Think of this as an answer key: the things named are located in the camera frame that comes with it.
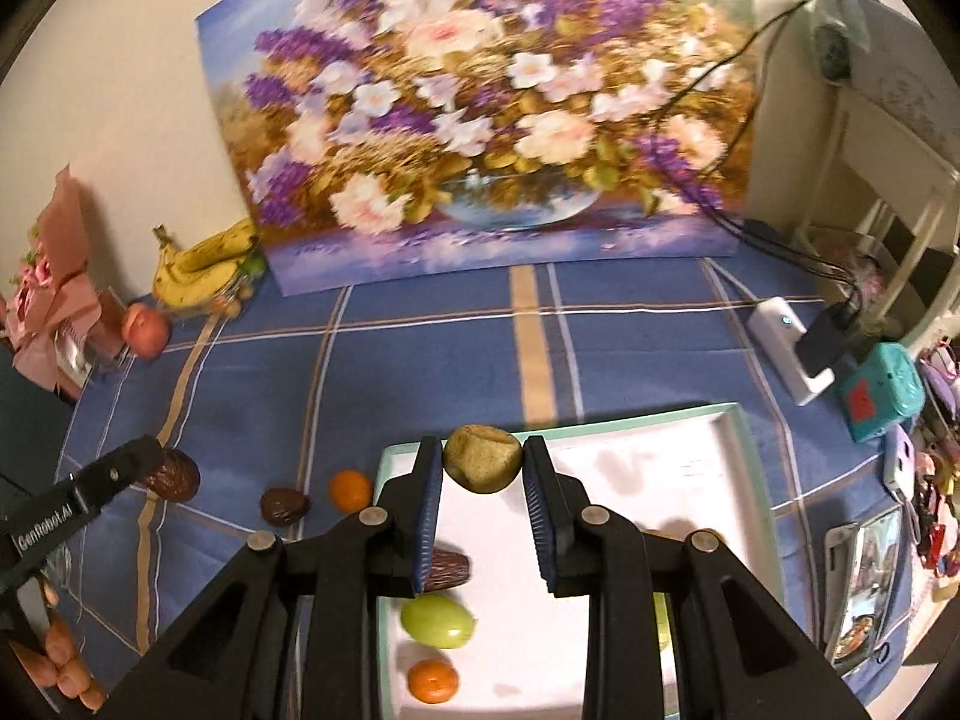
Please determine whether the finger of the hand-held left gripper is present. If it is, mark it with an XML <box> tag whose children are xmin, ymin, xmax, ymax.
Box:
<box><xmin>73</xmin><ymin>435</ymin><xmax>167</xmax><ymax>516</ymax></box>

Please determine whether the shiny framed photo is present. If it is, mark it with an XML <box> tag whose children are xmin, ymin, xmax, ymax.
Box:
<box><xmin>823</xmin><ymin>506</ymin><xmax>905</xmax><ymax>677</ymax></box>

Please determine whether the white furniture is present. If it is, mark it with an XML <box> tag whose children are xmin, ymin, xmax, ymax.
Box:
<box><xmin>793</xmin><ymin>0</ymin><xmax>960</xmax><ymax>350</ymax></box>

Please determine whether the dark brown fruit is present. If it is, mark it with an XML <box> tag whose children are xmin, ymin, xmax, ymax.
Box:
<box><xmin>259</xmin><ymin>487</ymin><xmax>311</xmax><ymax>527</ymax></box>
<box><xmin>426</xmin><ymin>549</ymin><xmax>472</xmax><ymax>591</ymax></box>
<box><xmin>145</xmin><ymin>448</ymin><xmax>202</xmax><ymax>502</ymax></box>

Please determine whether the colourful trinket pile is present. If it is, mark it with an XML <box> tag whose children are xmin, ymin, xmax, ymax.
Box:
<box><xmin>904</xmin><ymin>337</ymin><xmax>960</xmax><ymax>602</ymax></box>

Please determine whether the red apple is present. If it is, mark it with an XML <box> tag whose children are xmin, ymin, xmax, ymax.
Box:
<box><xmin>121</xmin><ymin>301</ymin><xmax>173</xmax><ymax>359</ymax></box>

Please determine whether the black cable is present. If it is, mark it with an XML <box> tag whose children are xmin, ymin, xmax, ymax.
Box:
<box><xmin>649</xmin><ymin>0</ymin><xmax>865</xmax><ymax>316</ymax></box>

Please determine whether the teal box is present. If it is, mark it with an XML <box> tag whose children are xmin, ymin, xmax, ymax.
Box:
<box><xmin>838</xmin><ymin>342</ymin><xmax>926</xmax><ymax>443</ymax></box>

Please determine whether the small grey fan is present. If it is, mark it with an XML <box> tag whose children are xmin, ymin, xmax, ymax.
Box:
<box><xmin>810</xmin><ymin>0</ymin><xmax>871</xmax><ymax>83</ymax></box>

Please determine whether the white power strip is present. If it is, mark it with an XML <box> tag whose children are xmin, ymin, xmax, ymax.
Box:
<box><xmin>745</xmin><ymin>298</ymin><xmax>838</xmax><ymax>407</ymax></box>

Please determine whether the mandarin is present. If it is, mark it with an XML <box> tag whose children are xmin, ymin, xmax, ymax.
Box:
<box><xmin>407</xmin><ymin>658</ymin><xmax>460</xmax><ymax>705</ymax></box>
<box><xmin>329</xmin><ymin>470</ymin><xmax>374</xmax><ymax>513</ymax></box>

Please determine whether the flower painting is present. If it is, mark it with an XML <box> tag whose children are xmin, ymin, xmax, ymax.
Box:
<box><xmin>195</xmin><ymin>0</ymin><xmax>755</xmax><ymax>296</ymax></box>

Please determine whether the bunch of bananas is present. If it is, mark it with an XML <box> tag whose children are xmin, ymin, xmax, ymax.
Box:
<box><xmin>152</xmin><ymin>217</ymin><xmax>260</xmax><ymax>309</ymax></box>

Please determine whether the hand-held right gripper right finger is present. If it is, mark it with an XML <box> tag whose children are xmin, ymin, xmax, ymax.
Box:
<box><xmin>522</xmin><ymin>435</ymin><xmax>863</xmax><ymax>720</ymax></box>

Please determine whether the person's left hand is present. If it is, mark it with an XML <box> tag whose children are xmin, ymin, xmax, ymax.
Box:
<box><xmin>13</xmin><ymin>583</ymin><xmax>110</xmax><ymax>713</ymax></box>

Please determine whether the black power adapter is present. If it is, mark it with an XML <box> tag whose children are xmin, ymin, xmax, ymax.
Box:
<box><xmin>796</xmin><ymin>300</ymin><xmax>865</xmax><ymax>377</ymax></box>

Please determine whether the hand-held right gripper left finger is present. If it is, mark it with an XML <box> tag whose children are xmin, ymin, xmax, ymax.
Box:
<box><xmin>112</xmin><ymin>435</ymin><xmax>446</xmax><ymax>720</ymax></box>

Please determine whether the blue plaid tablecloth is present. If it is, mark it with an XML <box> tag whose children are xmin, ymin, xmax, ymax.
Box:
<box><xmin>52</xmin><ymin>255</ymin><xmax>925</xmax><ymax>720</ymax></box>

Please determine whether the white tray with teal rim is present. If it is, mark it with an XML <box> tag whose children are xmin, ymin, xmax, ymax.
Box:
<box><xmin>373</xmin><ymin>403</ymin><xmax>787</xmax><ymax>720</ymax></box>

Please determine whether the clear plastic fruit container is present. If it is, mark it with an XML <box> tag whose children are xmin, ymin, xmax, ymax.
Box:
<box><xmin>208</xmin><ymin>253</ymin><xmax>269</xmax><ymax>317</ymax></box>

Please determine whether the green plum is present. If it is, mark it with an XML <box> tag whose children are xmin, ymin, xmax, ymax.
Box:
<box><xmin>400</xmin><ymin>593</ymin><xmax>476</xmax><ymax>650</ymax></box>

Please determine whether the tan kiwi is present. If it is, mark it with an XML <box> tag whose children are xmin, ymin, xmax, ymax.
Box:
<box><xmin>443</xmin><ymin>424</ymin><xmax>524</xmax><ymax>495</ymax></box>

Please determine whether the pink flower bouquet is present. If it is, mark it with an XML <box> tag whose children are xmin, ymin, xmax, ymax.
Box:
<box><xmin>0</xmin><ymin>163</ymin><xmax>132</xmax><ymax>400</ymax></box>

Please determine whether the white lilac gadget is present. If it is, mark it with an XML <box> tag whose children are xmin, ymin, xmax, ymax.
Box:
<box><xmin>883</xmin><ymin>424</ymin><xmax>918</xmax><ymax>500</ymax></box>

